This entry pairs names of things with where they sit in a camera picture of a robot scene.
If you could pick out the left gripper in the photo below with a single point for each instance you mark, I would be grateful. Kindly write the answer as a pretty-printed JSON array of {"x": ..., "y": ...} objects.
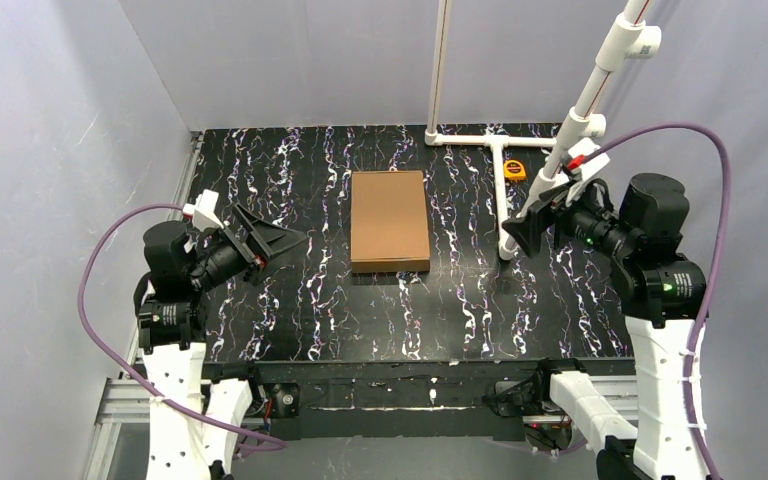
[{"x": 250, "y": 242}]

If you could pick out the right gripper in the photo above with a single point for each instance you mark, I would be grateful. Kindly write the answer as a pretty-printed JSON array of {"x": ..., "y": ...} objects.
[{"x": 549, "y": 214}]

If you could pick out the brown cardboard box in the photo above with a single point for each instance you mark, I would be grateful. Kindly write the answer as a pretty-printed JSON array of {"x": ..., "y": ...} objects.
[{"x": 389, "y": 223}]

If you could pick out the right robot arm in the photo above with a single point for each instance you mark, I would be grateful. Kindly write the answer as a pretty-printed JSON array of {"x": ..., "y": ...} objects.
[{"x": 661, "y": 294}]

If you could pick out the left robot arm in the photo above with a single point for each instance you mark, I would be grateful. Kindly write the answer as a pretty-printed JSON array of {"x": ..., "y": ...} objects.
[{"x": 189, "y": 408}]

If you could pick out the orange tape measure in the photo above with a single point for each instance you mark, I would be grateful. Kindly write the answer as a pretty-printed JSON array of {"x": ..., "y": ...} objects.
[{"x": 514, "y": 171}]

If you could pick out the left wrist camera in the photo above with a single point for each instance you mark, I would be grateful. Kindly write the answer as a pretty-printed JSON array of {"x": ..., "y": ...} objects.
[{"x": 202, "y": 213}]

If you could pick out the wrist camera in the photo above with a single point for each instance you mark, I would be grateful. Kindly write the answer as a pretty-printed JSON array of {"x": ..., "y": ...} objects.
[
  {"x": 202, "y": 213},
  {"x": 583, "y": 168}
]

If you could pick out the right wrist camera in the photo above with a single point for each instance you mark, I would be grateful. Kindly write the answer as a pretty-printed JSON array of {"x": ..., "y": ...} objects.
[{"x": 583, "y": 168}]

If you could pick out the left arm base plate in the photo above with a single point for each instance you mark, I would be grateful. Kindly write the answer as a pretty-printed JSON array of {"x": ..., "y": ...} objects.
[{"x": 267, "y": 398}]

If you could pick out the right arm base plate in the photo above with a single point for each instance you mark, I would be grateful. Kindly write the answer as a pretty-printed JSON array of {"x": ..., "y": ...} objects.
[{"x": 529, "y": 397}]

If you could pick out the aluminium rail frame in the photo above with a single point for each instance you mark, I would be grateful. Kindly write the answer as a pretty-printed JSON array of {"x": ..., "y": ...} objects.
[{"x": 391, "y": 354}]

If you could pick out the white PVC pipe frame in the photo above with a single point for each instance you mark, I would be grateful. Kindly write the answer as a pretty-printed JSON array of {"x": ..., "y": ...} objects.
[{"x": 559, "y": 58}]

